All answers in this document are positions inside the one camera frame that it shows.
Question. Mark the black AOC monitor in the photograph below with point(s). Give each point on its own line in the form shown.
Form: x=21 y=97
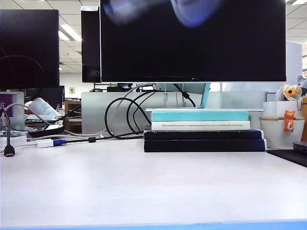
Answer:
x=192 y=52

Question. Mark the frosted desk partition panel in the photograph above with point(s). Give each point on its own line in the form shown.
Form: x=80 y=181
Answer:
x=96 y=115

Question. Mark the black monitor seen edge-on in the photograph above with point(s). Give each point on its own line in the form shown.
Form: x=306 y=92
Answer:
x=91 y=48

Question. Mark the white video adapter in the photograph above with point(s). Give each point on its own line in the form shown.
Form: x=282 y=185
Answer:
x=44 y=143

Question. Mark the white neuroscience book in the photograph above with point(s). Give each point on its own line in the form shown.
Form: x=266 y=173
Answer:
x=245 y=125

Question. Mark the white cardboard box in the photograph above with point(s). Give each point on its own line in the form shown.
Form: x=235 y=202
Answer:
x=271 y=109

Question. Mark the stack of magazines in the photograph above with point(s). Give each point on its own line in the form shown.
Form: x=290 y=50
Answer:
x=36 y=119

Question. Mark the grey plush toy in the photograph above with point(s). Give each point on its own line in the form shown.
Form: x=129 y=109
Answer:
x=302 y=82

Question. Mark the white ceramic cup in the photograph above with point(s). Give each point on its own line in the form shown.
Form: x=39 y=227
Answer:
x=273 y=136

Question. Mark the teal book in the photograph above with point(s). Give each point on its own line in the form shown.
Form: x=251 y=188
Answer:
x=199 y=116

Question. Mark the white printed paper roll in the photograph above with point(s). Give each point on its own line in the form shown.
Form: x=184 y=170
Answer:
x=43 y=106

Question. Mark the orange cat figurine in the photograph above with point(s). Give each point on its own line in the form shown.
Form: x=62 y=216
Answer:
x=287 y=115

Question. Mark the brown wooden cabinet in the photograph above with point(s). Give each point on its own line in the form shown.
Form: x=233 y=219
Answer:
x=72 y=115

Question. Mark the silver and teal monitor stand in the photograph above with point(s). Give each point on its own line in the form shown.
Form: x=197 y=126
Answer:
x=204 y=95

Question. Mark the black computer mouse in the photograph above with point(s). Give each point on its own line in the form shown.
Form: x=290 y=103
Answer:
x=96 y=90

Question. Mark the small distant black monitor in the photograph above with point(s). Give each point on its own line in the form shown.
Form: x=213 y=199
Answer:
x=52 y=95

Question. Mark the wall switch plate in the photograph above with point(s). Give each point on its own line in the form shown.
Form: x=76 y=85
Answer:
x=71 y=90

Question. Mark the fluorescent ceiling light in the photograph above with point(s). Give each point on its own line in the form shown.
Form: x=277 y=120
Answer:
x=69 y=32

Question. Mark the straw hat sunflower charm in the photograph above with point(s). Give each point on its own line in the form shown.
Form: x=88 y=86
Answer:
x=291 y=91

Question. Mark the black round tray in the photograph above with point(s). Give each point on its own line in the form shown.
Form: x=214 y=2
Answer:
x=48 y=132

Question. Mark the silver framed purple display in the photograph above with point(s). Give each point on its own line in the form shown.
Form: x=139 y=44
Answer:
x=16 y=115

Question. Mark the black mouse pad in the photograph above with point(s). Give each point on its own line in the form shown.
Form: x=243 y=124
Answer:
x=287 y=156

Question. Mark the wooden cup lid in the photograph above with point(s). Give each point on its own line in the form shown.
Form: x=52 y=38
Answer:
x=271 y=117

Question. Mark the black neighbouring monitor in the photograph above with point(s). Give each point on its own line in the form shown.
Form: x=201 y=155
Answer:
x=28 y=36

